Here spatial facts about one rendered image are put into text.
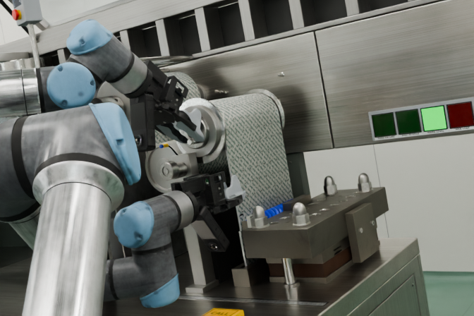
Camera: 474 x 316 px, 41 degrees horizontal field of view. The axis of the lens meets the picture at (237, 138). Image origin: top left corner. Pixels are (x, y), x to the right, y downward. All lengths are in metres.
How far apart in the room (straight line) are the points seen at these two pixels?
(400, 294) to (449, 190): 2.54
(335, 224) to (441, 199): 2.71
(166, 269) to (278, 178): 0.48
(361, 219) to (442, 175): 2.60
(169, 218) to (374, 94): 0.62
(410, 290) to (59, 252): 1.00
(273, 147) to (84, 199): 0.83
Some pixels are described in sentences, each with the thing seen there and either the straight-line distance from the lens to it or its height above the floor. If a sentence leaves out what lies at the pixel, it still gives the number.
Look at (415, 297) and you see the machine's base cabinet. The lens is 1.60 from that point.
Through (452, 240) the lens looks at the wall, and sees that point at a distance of 4.10.
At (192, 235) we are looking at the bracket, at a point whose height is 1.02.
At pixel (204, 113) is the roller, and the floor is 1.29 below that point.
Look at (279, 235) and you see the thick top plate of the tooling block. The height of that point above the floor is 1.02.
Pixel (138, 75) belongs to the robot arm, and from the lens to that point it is 1.24.
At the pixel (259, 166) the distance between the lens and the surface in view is 1.49.
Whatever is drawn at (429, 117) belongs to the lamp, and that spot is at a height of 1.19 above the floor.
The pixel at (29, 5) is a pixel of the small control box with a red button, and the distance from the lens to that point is 1.84.
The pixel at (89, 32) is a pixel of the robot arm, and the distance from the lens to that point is 1.19.
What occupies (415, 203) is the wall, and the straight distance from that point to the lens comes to 4.11.
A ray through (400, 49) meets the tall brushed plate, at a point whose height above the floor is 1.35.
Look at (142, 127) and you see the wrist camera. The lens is 1.26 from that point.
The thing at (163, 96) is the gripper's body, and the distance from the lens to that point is 1.30.
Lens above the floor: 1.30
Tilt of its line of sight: 3 degrees down
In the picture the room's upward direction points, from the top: 10 degrees counter-clockwise
